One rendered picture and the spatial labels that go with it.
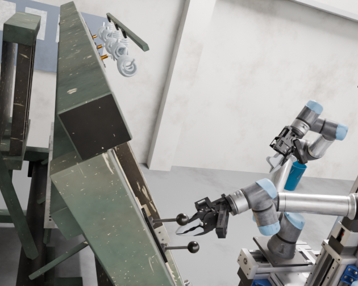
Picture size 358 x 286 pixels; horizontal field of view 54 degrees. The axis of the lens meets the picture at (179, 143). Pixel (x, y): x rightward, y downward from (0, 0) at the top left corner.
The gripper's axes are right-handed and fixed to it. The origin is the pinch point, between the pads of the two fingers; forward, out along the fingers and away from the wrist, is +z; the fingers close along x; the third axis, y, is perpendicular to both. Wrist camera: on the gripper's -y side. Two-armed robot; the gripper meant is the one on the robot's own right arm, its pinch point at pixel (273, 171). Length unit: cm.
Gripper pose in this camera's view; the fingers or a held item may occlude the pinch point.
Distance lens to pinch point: 157.0
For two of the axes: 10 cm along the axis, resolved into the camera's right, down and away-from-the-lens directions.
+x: 1.4, 0.3, -9.9
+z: -6.0, 8.0, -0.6
